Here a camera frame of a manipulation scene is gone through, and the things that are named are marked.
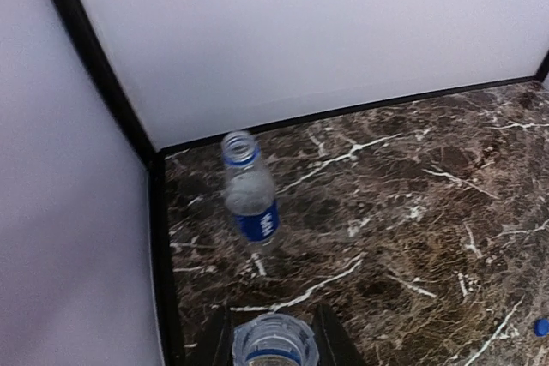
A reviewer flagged white cap blue label bottle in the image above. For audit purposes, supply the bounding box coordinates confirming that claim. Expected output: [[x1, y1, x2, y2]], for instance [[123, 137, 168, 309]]
[[232, 314, 320, 366]]

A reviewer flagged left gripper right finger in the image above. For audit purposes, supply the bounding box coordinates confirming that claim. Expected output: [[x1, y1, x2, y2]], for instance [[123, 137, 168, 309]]
[[311, 303, 366, 366]]

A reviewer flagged left black frame post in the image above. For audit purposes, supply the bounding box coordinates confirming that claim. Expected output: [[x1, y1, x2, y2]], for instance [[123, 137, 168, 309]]
[[33, 0, 164, 170]]

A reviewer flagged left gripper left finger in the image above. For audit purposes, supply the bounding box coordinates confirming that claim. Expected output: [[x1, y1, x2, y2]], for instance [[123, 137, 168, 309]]
[[199, 306, 234, 366]]

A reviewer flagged blue cap pepsi bottle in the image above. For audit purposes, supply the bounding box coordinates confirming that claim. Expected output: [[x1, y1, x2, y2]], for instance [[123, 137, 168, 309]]
[[221, 130, 281, 252]]

